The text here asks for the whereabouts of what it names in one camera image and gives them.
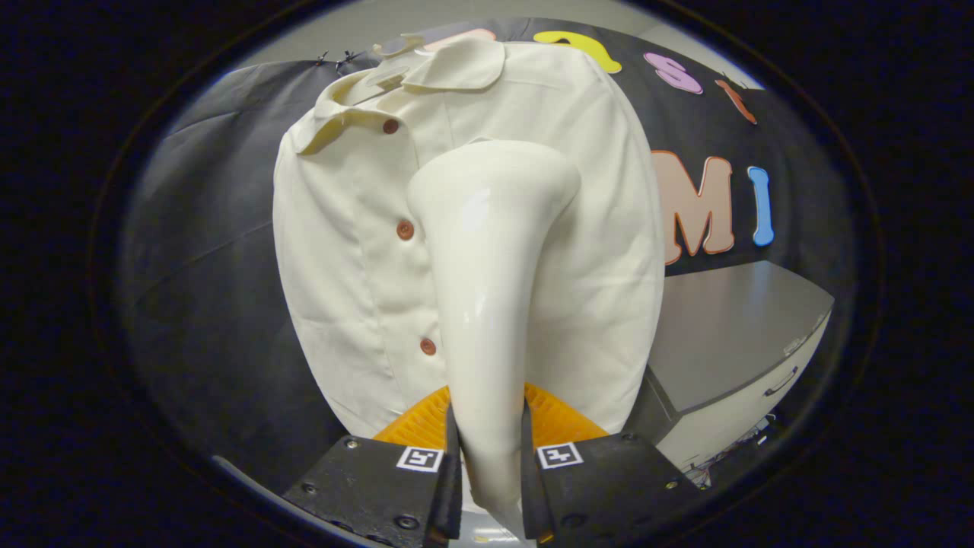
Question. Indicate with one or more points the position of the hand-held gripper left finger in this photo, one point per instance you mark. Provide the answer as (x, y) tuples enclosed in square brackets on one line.
[(380, 487)]

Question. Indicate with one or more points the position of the cream button-up shirt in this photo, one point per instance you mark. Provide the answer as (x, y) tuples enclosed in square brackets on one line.
[(342, 266)]

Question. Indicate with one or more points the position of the white plastic clothes hanger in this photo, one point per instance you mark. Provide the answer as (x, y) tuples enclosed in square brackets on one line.
[(388, 76)]

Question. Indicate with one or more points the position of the grey-topped white cabinet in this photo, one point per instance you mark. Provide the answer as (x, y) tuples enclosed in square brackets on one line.
[(723, 327)]

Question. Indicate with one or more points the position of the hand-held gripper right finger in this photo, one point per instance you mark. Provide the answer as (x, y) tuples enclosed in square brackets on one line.
[(609, 487)]

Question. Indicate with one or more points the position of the white garment steamer wand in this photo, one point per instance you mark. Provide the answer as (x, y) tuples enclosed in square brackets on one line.
[(487, 304)]

